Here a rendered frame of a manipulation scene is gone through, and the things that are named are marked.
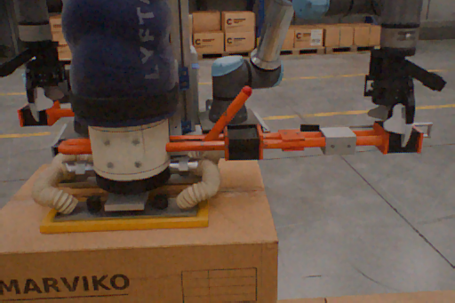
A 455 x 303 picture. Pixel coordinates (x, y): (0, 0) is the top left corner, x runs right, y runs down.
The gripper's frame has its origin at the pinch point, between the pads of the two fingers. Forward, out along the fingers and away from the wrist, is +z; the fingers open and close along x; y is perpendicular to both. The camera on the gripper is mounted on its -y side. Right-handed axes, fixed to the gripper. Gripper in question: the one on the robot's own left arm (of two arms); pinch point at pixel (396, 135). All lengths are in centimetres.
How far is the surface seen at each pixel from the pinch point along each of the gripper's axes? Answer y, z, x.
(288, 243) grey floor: -1, 119, -127
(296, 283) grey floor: 1, 119, -91
